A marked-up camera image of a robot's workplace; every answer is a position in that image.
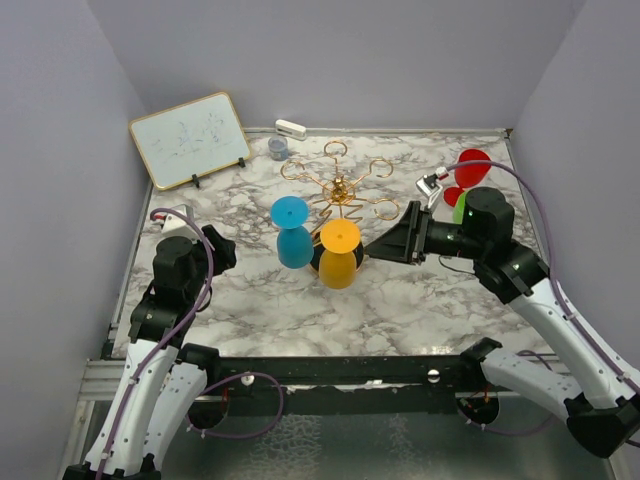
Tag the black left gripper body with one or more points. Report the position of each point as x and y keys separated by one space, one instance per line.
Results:
x=221 y=258

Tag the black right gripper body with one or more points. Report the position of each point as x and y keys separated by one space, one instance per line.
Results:
x=445 y=238

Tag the green wine glass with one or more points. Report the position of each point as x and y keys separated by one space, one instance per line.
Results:
x=458 y=209

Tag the yellow wine glass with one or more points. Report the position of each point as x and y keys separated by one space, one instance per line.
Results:
x=338 y=264

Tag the red wine glass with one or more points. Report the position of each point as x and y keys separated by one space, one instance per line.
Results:
x=467 y=177

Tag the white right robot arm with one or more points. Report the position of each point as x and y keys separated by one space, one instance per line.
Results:
x=599 y=400

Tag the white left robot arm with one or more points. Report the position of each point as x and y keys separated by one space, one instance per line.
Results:
x=163 y=375

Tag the blue wine glass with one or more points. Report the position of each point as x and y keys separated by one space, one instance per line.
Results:
x=294 y=242

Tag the gold-framed whiteboard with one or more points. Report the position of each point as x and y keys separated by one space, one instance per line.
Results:
x=189 y=141

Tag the white stapler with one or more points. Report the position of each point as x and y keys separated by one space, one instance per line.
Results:
x=290 y=129

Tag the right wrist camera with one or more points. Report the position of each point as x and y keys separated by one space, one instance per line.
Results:
x=429 y=185

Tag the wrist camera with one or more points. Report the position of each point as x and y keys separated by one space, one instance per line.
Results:
x=173 y=226
x=429 y=185

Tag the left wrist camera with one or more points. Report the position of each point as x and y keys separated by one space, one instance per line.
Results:
x=173 y=226

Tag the gold wire glass rack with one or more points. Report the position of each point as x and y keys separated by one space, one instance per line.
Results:
x=339 y=195

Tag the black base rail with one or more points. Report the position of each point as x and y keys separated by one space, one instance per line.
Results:
x=272 y=387

